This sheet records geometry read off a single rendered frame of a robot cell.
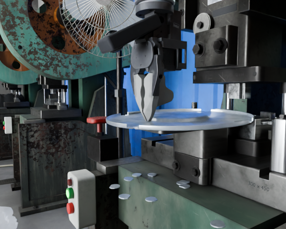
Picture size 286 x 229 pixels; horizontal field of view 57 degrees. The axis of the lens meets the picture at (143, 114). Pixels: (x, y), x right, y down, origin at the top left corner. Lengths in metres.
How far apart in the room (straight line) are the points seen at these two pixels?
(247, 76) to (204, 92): 1.72
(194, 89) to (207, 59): 1.75
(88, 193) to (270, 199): 0.42
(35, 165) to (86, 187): 1.36
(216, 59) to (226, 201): 0.29
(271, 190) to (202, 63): 0.30
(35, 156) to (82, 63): 0.74
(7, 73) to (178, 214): 3.12
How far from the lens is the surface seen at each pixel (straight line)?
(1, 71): 3.48
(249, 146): 0.60
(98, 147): 0.77
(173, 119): 0.48
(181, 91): 2.51
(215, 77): 0.65
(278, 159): 0.50
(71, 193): 0.72
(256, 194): 0.52
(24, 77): 3.52
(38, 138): 2.01
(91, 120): 0.79
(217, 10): 0.66
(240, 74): 0.61
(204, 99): 2.31
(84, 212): 0.72
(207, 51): 0.62
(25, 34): 1.79
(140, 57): 0.50
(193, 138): 0.56
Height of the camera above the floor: 0.84
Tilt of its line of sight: 5 degrees down
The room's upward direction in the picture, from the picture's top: straight up
